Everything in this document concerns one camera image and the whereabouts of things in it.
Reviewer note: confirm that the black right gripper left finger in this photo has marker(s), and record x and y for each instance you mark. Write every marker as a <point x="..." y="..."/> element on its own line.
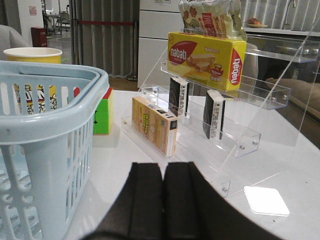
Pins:
<point x="136" y="213"/>

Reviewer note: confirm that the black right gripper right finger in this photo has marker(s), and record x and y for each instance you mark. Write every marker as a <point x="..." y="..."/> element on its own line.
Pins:
<point x="194" y="210"/>

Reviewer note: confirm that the beige tissue box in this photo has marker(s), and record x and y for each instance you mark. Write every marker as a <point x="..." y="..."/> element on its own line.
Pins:
<point x="155" y="124"/>

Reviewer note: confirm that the light blue plastic basket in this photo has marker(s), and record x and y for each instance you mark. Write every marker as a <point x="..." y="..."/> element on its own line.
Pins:
<point x="46" y="130"/>

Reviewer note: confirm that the white square coaster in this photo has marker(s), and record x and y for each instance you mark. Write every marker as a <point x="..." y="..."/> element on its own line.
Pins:
<point x="266" y="201"/>

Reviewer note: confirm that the clear acrylic display shelf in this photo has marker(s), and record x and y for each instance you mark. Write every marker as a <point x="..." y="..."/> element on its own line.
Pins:
<point x="266" y="129"/>

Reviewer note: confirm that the colourful puzzle cube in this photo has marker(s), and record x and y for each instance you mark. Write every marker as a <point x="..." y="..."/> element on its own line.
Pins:
<point x="104" y="113"/>

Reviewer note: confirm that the yellow nabati wafer box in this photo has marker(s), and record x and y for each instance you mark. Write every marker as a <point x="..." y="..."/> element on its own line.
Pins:
<point x="211" y="61"/>

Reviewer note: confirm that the yellow paper cup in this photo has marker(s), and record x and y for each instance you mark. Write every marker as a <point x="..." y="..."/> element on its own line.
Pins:
<point x="34" y="54"/>

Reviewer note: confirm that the green snack bag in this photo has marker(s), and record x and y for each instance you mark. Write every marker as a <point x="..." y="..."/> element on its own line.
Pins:
<point x="215" y="18"/>

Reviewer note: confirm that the white cabinet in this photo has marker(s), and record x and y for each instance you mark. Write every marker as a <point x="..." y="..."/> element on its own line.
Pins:
<point x="156" y="19"/>

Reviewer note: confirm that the plate of fruit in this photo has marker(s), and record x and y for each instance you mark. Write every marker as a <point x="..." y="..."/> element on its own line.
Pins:
<point x="255" y="23"/>

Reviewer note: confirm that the red barrier belt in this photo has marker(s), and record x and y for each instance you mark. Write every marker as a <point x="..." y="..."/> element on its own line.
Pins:
<point x="106" y="23"/>

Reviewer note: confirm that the red fire extinguisher box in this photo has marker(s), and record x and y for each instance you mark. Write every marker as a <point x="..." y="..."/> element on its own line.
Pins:
<point x="39" y="37"/>

